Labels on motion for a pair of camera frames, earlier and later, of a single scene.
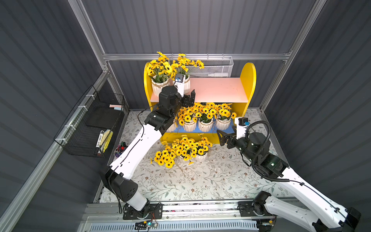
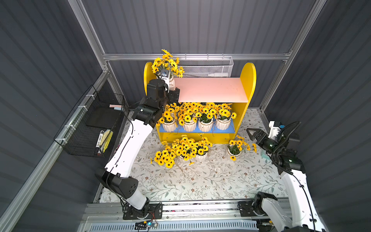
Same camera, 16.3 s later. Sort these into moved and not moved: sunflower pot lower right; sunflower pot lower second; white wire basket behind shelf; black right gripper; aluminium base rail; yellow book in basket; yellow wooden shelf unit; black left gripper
Moved: black right gripper; black left gripper
Not moved: yellow book in basket; white wire basket behind shelf; yellow wooden shelf unit; aluminium base rail; sunflower pot lower second; sunflower pot lower right
